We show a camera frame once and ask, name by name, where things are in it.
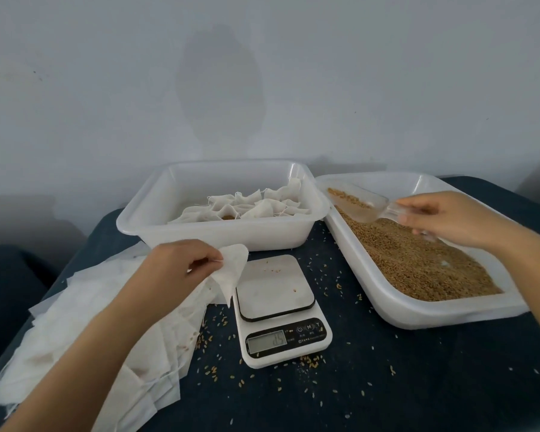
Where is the pile of white bags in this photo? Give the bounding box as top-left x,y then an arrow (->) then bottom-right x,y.
0,242 -> 230,432

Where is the person's left hand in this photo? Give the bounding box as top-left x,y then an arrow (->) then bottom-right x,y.
119,239 -> 225,313

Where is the brown grain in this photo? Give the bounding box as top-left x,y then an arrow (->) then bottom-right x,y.
328,187 -> 505,302

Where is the person's left forearm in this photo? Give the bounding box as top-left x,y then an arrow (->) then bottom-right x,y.
0,287 -> 158,432

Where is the white tray of grain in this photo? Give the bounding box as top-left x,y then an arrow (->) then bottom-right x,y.
315,172 -> 540,331

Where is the white plastic tub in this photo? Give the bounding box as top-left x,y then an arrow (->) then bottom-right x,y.
116,159 -> 332,254

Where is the dark blue tablecloth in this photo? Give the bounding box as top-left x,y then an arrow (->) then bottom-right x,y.
0,245 -> 59,379
0,175 -> 540,432

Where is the person's right hand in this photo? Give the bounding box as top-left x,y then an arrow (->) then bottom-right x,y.
394,191 -> 516,253

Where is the clear plastic scoop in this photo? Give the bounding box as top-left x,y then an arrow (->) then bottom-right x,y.
326,182 -> 415,227

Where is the white mesh bag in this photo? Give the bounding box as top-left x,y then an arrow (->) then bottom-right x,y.
207,244 -> 250,308

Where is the white digital kitchen scale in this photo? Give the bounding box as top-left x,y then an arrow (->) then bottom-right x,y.
232,254 -> 334,370

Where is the person's right forearm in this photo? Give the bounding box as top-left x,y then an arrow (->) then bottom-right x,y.
495,227 -> 540,356

